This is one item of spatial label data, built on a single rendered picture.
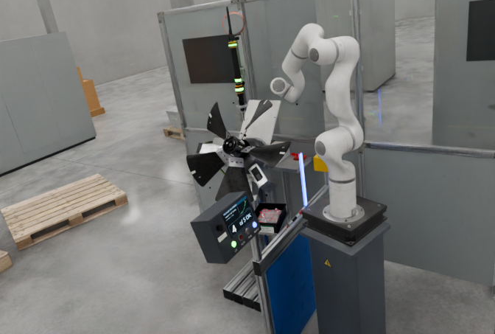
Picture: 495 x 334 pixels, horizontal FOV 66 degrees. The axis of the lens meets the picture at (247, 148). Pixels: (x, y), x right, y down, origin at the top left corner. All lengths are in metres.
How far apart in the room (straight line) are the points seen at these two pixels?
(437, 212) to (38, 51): 6.56
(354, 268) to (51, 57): 6.67
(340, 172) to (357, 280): 0.50
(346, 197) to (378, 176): 1.06
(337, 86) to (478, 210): 1.48
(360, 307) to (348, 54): 1.16
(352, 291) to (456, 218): 1.14
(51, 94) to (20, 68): 0.63
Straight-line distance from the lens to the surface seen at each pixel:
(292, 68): 1.82
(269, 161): 2.13
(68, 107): 7.76
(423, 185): 2.76
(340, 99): 1.62
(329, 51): 1.55
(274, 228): 2.11
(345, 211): 1.80
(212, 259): 1.57
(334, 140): 1.63
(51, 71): 7.63
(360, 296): 1.96
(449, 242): 2.94
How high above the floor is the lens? 1.98
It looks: 20 degrees down
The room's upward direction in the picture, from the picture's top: 9 degrees counter-clockwise
